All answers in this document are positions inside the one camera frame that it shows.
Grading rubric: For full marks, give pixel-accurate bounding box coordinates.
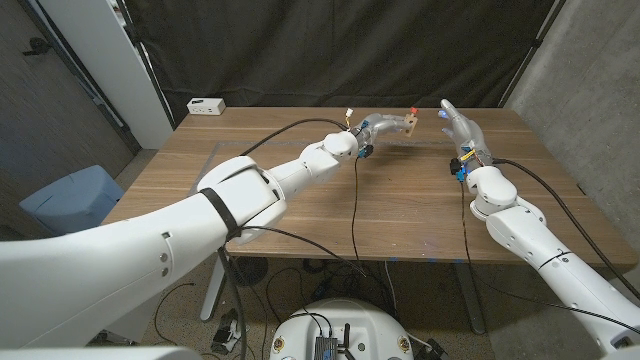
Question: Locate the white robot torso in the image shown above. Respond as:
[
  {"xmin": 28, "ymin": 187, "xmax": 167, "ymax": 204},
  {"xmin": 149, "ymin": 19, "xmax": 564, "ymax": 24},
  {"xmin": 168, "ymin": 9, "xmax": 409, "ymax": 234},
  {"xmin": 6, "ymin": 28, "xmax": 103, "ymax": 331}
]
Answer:
[{"xmin": 268, "ymin": 298, "xmax": 415, "ymax": 360}]

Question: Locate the thick dark hanging cable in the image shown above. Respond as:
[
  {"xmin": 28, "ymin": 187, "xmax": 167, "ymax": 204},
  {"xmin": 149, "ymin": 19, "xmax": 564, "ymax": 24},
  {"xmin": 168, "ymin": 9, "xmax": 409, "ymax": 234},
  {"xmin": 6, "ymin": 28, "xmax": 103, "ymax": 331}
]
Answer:
[{"xmin": 217, "ymin": 245, "xmax": 250, "ymax": 360}]

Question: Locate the white flat floor panel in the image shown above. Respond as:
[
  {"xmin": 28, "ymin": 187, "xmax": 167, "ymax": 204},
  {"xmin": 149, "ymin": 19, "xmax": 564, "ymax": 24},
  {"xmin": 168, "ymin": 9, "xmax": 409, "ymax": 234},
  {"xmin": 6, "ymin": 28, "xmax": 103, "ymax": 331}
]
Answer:
[{"xmin": 102, "ymin": 294, "xmax": 161, "ymax": 346}]

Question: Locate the grey table leg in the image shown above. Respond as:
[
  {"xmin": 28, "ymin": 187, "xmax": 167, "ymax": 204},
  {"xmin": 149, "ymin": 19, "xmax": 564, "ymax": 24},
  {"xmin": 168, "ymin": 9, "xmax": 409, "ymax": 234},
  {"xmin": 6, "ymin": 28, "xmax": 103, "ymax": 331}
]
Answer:
[{"xmin": 452, "ymin": 263, "xmax": 487, "ymax": 335}]

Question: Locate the thick black right hand cable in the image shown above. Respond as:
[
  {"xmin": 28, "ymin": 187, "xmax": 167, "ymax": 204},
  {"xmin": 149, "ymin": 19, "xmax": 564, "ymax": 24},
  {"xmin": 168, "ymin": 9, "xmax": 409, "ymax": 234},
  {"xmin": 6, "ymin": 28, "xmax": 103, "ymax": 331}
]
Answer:
[{"xmin": 492, "ymin": 157, "xmax": 640, "ymax": 301}]

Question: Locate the black floor device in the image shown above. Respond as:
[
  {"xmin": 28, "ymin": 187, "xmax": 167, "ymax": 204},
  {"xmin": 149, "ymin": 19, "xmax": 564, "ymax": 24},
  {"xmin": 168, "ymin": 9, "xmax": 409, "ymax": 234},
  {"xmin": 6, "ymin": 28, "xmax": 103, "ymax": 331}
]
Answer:
[{"xmin": 424, "ymin": 338, "xmax": 451, "ymax": 360}]

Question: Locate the black and white floor glove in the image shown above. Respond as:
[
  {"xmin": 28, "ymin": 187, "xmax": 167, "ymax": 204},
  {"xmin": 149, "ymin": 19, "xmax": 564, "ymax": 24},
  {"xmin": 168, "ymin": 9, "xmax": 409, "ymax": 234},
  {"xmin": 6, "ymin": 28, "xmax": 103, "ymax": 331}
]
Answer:
[{"xmin": 210, "ymin": 308, "xmax": 250, "ymax": 355}]

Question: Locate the white power strip box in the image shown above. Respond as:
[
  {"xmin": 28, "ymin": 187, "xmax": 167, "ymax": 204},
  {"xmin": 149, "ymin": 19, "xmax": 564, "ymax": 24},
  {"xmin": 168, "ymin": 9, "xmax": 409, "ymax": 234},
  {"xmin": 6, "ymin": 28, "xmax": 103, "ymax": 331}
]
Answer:
[{"xmin": 186, "ymin": 97, "xmax": 226, "ymax": 116}]

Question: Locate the black backdrop curtain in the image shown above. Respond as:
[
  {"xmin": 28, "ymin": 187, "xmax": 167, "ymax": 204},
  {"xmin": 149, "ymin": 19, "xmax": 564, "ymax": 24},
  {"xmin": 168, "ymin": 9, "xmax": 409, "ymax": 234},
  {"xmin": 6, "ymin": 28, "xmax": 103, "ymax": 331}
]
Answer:
[{"xmin": 122, "ymin": 0, "xmax": 569, "ymax": 121}]

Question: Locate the blue plastic bin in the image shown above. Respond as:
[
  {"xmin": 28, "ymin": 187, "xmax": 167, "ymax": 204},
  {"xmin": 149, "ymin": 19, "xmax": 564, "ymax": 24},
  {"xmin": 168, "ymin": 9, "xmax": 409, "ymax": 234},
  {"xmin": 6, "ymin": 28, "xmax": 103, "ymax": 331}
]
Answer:
[{"xmin": 18, "ymin": 164, "xmax": 125, "ymax": 237}]

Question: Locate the round black floor fan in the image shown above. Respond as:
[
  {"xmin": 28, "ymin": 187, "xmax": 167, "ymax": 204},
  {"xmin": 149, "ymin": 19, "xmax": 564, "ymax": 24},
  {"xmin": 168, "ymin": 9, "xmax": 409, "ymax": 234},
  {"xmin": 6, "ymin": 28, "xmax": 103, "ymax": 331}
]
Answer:
[{"xmin": 233, "ymin": 256, "xmax": 269, "ymax": 288}]

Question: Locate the grey ribbed torso module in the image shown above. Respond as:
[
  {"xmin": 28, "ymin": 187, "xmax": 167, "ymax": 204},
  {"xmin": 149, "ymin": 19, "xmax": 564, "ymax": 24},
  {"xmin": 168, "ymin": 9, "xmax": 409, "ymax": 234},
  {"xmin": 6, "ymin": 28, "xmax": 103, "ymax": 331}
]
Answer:
[{"xmin": 313, "ymin": 335, "xmax": 340, "ymax": 360}]

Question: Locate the thick black hand cable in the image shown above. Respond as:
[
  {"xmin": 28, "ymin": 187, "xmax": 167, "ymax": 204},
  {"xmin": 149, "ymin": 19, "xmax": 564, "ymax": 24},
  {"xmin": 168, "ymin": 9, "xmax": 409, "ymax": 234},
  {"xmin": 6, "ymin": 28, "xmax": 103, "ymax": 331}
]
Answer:
[
  {"xmin": 492, "ymin": 157, "xmax": 640, "ymax": 301},
  {"xmin": 239, "ymin": 117, "xmax": 351, "ymax": 157}
]

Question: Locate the white table leg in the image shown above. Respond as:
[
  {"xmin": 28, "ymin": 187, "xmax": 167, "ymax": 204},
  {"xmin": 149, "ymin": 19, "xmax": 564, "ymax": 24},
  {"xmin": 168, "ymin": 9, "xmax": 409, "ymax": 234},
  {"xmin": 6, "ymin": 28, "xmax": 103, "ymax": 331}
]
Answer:
[{"xmin": 199, "ymin": 255, "xmax": 231, "ymax": 322}]

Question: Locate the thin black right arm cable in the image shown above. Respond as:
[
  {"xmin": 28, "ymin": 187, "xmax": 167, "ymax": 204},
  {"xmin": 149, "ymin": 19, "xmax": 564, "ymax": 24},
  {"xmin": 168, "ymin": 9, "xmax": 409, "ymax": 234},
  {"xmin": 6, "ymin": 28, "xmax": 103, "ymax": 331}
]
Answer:
[{"xmin": 458, "ymin": 179, "xmax": 640, "ymax": 336}]

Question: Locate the black floor cable tangle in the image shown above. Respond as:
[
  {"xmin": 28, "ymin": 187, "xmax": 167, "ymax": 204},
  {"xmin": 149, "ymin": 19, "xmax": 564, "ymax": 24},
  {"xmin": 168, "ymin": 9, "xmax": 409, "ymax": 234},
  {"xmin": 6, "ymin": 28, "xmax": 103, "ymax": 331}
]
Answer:
[{"xmin": 264, "ymin": 258, "xmax": 399, "ymax": 324}]

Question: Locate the thick black left hand cable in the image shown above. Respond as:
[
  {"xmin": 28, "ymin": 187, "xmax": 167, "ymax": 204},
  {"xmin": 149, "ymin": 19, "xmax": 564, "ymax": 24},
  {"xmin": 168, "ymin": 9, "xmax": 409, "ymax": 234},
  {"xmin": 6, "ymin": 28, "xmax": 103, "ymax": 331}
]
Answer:
[{"xmin": 239, "ymin": 117, "xmax": 351, "ymax": 157}]

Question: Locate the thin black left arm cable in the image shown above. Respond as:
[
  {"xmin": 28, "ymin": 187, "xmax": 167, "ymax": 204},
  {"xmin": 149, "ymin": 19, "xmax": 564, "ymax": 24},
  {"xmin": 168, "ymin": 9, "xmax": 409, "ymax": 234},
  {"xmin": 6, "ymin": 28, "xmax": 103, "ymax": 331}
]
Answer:
[{"xmin": 239, "ymin": 157, "xmax": 369, "ymax": 277}]

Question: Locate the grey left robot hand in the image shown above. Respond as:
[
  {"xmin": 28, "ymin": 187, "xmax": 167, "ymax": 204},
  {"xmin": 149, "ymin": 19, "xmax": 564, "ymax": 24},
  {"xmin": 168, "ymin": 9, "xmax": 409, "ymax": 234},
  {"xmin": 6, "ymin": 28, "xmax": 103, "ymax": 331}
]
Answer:
[{"xmin": 353, "ymin": 112, "xmax": 412, "ymax": 149}]

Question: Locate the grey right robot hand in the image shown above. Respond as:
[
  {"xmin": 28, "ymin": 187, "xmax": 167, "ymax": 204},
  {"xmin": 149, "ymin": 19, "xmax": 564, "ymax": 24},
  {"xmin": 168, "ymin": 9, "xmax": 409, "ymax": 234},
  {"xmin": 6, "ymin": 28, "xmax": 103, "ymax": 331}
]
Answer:
[{"xmin": 438, "ymin": 98, "xmax": 494, "ymax": 171}]

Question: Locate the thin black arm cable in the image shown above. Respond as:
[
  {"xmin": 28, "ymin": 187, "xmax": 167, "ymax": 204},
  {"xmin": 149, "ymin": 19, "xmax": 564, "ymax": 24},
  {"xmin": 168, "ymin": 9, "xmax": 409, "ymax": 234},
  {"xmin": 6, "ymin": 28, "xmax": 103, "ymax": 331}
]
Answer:
[
  {"xmin": 239, "ymin": 157, "xmax": 369, "ymax": 277},
  {"xmin": 458, "ymin": 179, "xmax": 640, "ymax": 336}
]

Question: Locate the white pillar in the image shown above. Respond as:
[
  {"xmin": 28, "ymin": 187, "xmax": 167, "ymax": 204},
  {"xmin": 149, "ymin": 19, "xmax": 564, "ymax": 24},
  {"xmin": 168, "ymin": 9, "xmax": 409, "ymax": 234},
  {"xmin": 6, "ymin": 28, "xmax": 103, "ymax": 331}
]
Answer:
[{"xmin": 37, "ymin": 0, "xmax": 174, "ymax": 150}]

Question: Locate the black door handle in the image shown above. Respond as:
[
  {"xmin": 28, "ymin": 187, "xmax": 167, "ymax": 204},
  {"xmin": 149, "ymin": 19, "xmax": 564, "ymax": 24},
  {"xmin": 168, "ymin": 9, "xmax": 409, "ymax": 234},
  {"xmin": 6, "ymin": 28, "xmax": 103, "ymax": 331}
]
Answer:
[{"xmin": 21, "ymin": 37, "xmax": 53, "ymax": 56}]

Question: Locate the black backdrop frame pole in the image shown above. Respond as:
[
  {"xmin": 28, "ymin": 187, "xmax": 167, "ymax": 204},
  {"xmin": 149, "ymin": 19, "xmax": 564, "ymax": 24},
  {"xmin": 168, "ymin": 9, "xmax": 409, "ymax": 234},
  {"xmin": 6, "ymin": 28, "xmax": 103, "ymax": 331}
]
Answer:
[
  {"xmin": 499, "ymin": 0, "xmax": 569, "ymax": 109},
  {"xmin": 113, "ymin": 0, "xmax": 177, "ymax": 127}
]

